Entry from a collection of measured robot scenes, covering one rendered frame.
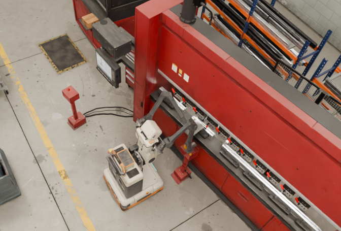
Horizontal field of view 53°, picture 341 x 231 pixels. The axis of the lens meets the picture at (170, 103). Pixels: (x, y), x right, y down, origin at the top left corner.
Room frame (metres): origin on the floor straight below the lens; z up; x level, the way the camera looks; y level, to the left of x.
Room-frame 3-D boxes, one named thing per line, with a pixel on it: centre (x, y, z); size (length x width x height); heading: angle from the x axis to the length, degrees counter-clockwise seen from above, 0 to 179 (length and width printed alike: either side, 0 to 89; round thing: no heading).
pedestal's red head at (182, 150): (2.35, -0.35, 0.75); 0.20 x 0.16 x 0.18; 44
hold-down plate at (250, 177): (1.98, -1.18, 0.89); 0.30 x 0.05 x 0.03; 50
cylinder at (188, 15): (3.10, -0.11, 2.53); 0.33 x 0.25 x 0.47; 50
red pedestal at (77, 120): (2.96, 1.46, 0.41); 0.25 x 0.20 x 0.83; 140
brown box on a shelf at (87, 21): (4.28, 1.51, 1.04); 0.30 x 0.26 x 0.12; 40
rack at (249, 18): (4.71, -1.21, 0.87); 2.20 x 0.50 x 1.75; 40
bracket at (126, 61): (3.28, 0.74, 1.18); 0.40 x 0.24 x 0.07; 50
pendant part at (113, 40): (3.09, 0.84, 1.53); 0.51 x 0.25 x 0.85; 47
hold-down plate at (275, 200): (1.72, -1.48, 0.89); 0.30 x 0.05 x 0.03; 50
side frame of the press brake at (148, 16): (3.42, 0.20, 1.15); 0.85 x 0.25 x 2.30; 140
